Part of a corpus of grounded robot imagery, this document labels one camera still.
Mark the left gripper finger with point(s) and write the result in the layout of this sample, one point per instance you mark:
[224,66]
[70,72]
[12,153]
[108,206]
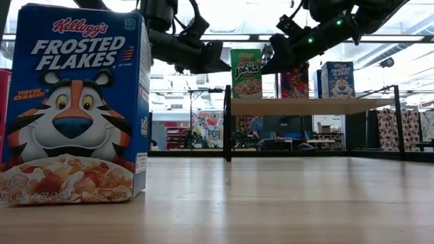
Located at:
[217,69]

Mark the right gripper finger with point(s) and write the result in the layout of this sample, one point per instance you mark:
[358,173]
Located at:
[278,67]

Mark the red Froot Loops cereal box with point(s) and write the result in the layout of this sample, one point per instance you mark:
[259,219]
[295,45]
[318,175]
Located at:
[4,112]
[295,84]

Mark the green Apple Jacks cereal box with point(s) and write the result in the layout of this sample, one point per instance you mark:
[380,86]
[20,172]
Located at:
[246,72]

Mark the blue Frosted Flakes cereal box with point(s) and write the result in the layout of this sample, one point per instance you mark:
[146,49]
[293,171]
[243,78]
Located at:
[317,84]
[74,112]
[338,81]

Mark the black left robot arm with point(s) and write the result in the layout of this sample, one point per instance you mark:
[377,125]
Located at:
[159,13]

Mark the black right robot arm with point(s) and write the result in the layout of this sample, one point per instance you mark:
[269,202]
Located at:
[366,17]

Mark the wooden shelf with black brackets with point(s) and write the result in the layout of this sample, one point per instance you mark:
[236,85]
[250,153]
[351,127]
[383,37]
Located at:
[305,106]

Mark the black hanging device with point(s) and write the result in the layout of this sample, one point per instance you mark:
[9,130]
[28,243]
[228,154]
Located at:
[267,51]

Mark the colourful cartoon poster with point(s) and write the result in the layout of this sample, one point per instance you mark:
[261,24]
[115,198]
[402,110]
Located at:
[208,123]

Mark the black monitor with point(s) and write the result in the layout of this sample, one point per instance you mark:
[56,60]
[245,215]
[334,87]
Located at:
[288,123]

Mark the person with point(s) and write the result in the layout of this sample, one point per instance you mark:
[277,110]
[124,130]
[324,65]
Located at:
[256,125]

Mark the cardboard box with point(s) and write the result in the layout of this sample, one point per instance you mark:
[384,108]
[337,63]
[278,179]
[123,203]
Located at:
[325,128]

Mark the red storage shelving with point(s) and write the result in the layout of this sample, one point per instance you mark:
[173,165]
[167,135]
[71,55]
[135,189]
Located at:
[176,135]

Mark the black cabinet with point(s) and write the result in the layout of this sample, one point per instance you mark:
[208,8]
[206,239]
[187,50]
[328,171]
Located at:
[356,130]

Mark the patterned fabric partition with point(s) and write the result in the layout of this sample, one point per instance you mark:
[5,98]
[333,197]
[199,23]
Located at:
[386,128]

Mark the black overhead frame bar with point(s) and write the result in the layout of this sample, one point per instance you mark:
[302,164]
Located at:
[237,37]

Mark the black aluminium table frame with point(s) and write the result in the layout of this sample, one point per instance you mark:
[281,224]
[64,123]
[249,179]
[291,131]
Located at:
[186,153]

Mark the black dome camera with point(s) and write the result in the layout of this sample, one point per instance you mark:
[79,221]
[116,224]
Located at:
[387,62]

